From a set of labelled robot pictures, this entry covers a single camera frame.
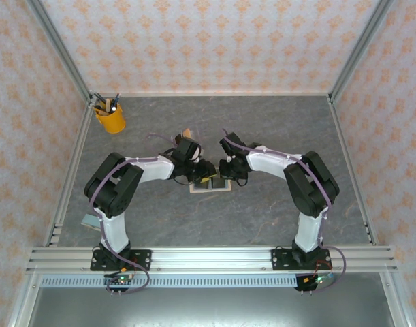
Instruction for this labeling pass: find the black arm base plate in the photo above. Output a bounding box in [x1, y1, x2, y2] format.
[90, 249, 153, 272]
[270, 248, 331, 272]

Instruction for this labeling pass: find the aluminium mounting rail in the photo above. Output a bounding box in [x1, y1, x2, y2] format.
[25, 245, 398, 274]

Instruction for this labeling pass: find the teal block with tan edge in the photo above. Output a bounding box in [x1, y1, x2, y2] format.
[80, 213, 100, 228]

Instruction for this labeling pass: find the grey metal panel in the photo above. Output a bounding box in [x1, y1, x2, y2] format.
[25, 287, 398, 327]

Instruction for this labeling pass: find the controller circuit board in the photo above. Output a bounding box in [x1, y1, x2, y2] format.
[103, 274, 135, 296]
[294, 272, 334, 294]

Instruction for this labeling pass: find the yellow pen cup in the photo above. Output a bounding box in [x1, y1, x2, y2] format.
[93, 104, 127, 134]

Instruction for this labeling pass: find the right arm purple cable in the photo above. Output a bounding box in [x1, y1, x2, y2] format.
[221, 127, 348, 294]

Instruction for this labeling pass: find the clear acrylic card stand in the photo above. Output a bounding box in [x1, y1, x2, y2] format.
[172, 124, 205, 157]

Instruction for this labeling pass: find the aluminium table edge rail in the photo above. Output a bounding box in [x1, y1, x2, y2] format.
[326, 97, 379, 246]
[42, 98, 96, 248]
[90, 91, 333, 98]

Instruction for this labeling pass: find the aluminium frame post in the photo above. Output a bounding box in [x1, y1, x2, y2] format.
[328, 0, 395, 103]
[25, 0, 95, 103]

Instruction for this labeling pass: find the slotted grey cable duct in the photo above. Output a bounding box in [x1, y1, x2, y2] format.
[39, 275, 299, 289]

